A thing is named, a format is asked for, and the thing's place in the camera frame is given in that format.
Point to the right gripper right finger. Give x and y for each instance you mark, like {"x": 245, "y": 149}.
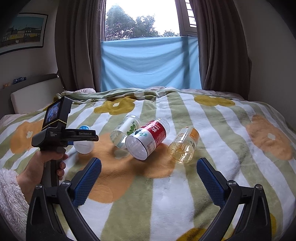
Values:
{"x": 254, "y": 222}

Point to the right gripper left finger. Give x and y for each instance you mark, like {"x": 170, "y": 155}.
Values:
{"x": 43, "y": 222}

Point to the white blue-label plastic cup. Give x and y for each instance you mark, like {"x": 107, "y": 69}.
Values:
{"x": 83, "y": 147}

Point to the white fleece sleeve forearm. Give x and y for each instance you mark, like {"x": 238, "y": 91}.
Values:
{"x": 14, "y": 207}

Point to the clear green-label plastic cup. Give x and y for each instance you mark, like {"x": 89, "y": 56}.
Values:
{"x": 127, "y": 126}

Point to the red-label plastic cup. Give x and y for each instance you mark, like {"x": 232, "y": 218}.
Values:
{"x": 147, "y": 138}

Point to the orange-label clear plastic cup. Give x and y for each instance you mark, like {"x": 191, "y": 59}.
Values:
{"x": 183, "y": 146}

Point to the white headboard cushion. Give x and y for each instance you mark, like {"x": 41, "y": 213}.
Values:
{"x": 36, "y": 96}

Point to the dark headboard shelf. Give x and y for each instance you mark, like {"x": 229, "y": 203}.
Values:
{"x": 5, "y": 94}

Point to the blue toy car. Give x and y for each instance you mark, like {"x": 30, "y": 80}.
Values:
{"x": 18, "y": 80}

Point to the striped floral blanket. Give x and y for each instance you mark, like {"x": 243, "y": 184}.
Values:
{"x": 159, "y": 199}

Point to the framed town picture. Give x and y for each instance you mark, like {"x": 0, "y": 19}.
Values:
{"x": 26, "y": 31}

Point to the left brown curtain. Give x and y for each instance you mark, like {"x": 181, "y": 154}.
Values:
{"x": 78, "y": 36}

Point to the brown curtain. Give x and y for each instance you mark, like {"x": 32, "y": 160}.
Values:
{"x": 223, "y": 58}
{"x": 78, "y": 36}

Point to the light blue hanging cloth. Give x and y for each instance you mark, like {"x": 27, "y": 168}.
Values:
{"x": 148, "y": 62}

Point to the right brown curtain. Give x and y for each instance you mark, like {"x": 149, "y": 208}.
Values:
{"x": 223, "y": 58}

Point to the camera with screen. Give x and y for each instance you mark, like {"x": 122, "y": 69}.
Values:
{"x": 57, "y": 114}

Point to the window frame with shutter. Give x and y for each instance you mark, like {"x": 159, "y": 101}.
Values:
{"x": 186, "y": 19}

